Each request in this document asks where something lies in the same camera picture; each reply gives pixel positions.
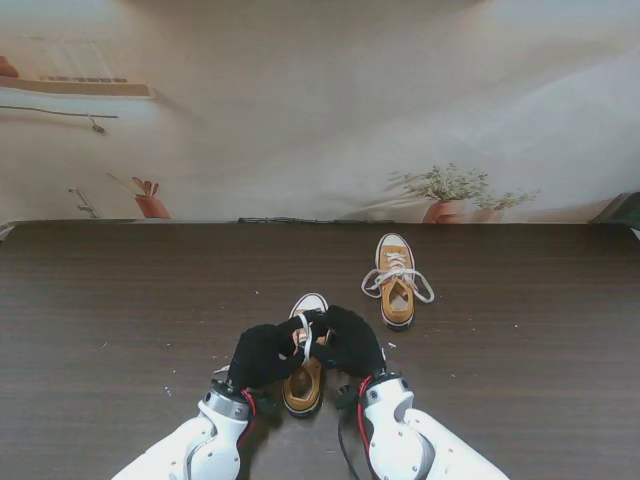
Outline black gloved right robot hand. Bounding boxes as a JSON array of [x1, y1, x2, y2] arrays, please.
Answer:
[[310, 304, 386, 379]]

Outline metal tap fixture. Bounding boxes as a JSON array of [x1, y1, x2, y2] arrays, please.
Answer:
[[68, 185, 100, 219]]

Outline red and black arm cables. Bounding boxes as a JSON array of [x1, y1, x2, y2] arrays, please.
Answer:
[[334, 377, 374, 480], [237, 387, 276, 446]]

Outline wooden wall shelf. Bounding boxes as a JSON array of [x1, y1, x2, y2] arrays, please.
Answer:
[[0, 74, 156, 100]]

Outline metal wall rail with hook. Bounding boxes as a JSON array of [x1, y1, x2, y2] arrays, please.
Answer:
[[0, 103, 120, 136]]

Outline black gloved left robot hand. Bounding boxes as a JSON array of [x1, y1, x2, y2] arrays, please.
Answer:
[[228, 310, 329, 391]]

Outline green plant in terracotta pot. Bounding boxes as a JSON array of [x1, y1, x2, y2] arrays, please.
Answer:
[[387, 164, 541, 225]]

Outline terracotta pot with wooden utensils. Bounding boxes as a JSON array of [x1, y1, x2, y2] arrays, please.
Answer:
[[107, 172, 172, 220]]

